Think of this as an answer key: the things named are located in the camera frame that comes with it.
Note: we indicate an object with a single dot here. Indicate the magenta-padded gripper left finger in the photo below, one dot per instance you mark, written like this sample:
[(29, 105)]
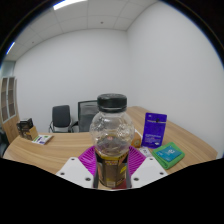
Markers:
[(75, 170)]

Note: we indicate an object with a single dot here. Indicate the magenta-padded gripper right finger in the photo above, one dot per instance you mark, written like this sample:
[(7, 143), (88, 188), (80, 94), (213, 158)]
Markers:
[(148, 170)]

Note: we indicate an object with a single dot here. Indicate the clear bottle with black cap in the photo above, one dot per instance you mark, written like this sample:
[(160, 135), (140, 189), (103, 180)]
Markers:
[(111, 126)]

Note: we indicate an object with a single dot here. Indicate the small pale yellow box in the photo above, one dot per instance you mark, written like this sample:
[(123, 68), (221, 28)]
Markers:
[(146, 151)]

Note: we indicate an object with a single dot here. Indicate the flat round red coaster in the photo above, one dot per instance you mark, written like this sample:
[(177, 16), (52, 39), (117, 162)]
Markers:
[(128, 184)]

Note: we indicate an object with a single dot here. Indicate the orange cardboard box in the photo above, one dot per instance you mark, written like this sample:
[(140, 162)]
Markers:
[(137, 139)]

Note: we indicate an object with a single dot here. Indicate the purple standing sign card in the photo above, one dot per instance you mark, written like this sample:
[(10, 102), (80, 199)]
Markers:
[(154, 130)]

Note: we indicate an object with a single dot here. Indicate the white printed booklet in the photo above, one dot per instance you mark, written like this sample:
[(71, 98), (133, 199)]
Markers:
[(42, 139)]

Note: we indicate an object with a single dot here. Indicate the black office chair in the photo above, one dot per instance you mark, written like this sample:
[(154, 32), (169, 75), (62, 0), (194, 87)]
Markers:
[(61, 116)]

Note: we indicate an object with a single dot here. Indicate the grey mesh office chair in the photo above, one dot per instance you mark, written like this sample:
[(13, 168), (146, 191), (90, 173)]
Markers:
[(86, 115)]

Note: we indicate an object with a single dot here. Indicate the small dark brown box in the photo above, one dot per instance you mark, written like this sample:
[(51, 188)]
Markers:
[(20, 128)]

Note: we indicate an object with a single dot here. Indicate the wooden cabinet with glass doors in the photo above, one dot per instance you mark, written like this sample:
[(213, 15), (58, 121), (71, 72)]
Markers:
[(8, 106)]

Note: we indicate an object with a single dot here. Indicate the rectangular ceiling light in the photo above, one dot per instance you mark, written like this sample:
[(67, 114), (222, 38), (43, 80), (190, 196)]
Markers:
[(10, 48), (68, 3)]

